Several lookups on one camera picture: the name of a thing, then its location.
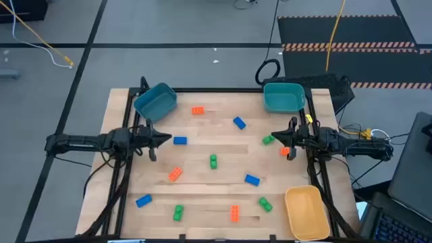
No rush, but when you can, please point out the black hazard-striped floor mat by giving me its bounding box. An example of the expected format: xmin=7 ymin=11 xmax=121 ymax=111
xmin=277 ymin=14 xmax=416 ymax=49
xmin=282 ymin=47 xmax=432 ymax=90

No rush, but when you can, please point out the dusty blue plastic bin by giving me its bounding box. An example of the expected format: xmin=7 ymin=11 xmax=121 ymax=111
xmin=133 ymin=82 xmax=178 ymax=123

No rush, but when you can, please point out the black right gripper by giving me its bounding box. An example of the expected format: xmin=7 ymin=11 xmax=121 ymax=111
xmin=271 ymin=116 xmax=317 ymax=161

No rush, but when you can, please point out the teal green plastic bin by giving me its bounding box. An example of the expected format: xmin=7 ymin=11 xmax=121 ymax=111
xmin=263 ymin=82 xmax=306 ymax=114

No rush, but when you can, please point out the black metal table frame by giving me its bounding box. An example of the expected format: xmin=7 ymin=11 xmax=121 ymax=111
xmin=76 ymin=76 xmax=364 ymax=243

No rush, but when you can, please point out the dark grey laptop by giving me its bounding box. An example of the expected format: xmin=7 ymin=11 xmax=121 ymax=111
xmin=387 ymin=111 xmax=432 ymax=224

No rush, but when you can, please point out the grey metal floor bar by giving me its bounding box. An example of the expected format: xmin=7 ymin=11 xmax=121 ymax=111
xmin=0 ymin=69 xmax=22 ymax=81

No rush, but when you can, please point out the black laptop with lit keyboard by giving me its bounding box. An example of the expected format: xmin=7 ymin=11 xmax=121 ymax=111
xmin=358 ymin=191 xmax=432 ymax=243

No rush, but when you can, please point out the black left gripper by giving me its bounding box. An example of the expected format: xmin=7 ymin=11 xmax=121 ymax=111
xmin=136 ymin=117 xmax=173 ymax=162

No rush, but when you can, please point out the yellow cable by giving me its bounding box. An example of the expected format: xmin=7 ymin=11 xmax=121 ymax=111
xmin=0 ymin=0 xmax=75 ymax=68
xmin=338 ymin=125 xmax=373 ymax=140
xmin=325 ymin=0 xmax=348 ymax=73

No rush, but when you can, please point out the yellow plastic bin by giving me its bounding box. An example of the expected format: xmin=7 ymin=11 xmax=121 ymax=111
xmin=284 ymin=184 xmax=331 ymax=242

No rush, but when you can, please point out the white cable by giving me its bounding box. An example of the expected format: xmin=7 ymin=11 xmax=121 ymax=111
xmin=8 ymin=0 xmax=74 ymax=70

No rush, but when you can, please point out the black coiled cable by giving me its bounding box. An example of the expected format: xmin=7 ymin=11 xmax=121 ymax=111
xmin=254 ymin=0 xmax=282 ymax=86

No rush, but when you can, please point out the black cabinet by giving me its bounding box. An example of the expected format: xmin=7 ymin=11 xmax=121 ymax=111
xmin=0 ymin=0 xmax=49 ymax=24

